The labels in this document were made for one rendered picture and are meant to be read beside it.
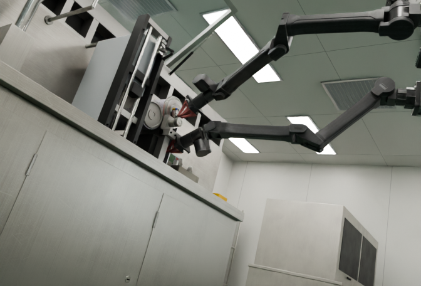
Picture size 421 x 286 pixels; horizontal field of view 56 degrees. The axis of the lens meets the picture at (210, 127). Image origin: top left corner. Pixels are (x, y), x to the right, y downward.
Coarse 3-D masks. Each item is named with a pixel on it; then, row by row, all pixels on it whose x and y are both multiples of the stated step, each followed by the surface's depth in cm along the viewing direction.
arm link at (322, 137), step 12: (384, 84) 162; (372, 96) 163; (384, 96) 163; (360, 108) 162; (372, 108) 164; (336, 120) 162; (348, 120) 161; (312, 132) 161; (324, 132) 161; (336, 132) 160; (300, 144) 168; (312, 144) 161; (324, 144) 160
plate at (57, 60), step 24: (0, 0) 153; (24, 0) 161; (0, 24) 153; (48, 48) 169; (72, 48) 178; (24, 72) 160; (48, 72) 169; (72, 72) 178; (72, 96) 178; (216, 168) 269
